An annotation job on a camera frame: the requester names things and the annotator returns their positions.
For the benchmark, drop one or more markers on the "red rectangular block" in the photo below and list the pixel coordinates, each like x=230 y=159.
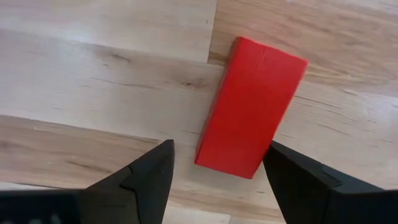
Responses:
x=248 y=109

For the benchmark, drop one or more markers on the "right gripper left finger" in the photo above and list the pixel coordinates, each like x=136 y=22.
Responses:
x=109 y=202

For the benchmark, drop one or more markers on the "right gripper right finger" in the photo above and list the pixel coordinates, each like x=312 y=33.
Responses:
x=326 y=199

